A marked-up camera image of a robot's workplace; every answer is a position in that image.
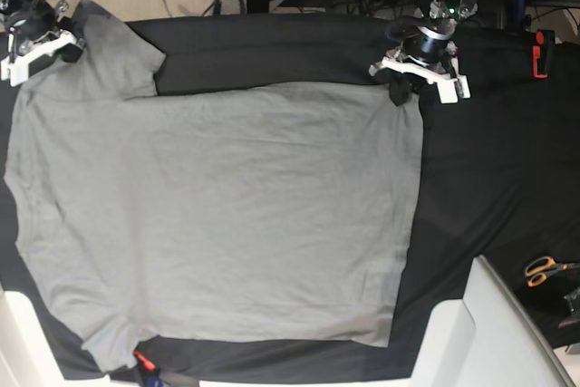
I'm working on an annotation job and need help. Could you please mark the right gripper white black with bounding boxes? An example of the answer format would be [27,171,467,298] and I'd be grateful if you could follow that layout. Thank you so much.
[1,0,85,86]

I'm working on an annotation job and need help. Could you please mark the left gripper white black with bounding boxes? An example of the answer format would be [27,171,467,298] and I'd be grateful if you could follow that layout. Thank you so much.
[369,19,471,106]

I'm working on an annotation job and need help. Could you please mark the grey T-shirt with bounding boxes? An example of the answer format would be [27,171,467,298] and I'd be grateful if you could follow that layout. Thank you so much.
[4,0,423,372]

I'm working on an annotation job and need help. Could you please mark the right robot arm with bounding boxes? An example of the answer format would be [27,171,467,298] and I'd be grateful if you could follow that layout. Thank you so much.
[1,0,85,87]

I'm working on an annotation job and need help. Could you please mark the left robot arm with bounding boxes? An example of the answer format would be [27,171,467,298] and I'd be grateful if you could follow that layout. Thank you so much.
[369,0,511,106]

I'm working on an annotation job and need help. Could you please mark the black table cloth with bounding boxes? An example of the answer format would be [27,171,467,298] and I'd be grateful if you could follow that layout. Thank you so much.
[0,13,580,382]

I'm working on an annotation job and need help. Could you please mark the red black clamp right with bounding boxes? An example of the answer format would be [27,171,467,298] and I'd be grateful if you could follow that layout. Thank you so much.
[532,29,556,79]

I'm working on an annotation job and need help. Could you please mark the white bin right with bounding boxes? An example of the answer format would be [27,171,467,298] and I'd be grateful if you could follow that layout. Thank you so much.
[409,256,575,387]

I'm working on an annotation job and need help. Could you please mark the white bin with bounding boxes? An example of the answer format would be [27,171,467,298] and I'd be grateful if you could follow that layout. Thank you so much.
[409,256,575,387]
[0,288,110,387]

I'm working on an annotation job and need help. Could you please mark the small black object right edge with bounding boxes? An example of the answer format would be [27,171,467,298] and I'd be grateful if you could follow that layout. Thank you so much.
[558,287,580,328]

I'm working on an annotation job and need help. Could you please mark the white bin left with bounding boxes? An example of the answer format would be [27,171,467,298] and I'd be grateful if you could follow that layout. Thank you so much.
[0,288,110,387]

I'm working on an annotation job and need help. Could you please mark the red blue clamp bottom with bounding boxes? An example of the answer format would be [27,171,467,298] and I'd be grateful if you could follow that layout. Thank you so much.
[133,351,165,387]

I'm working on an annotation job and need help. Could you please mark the orange handled scissors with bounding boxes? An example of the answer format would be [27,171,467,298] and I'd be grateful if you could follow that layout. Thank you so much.
[524,256,579,287]

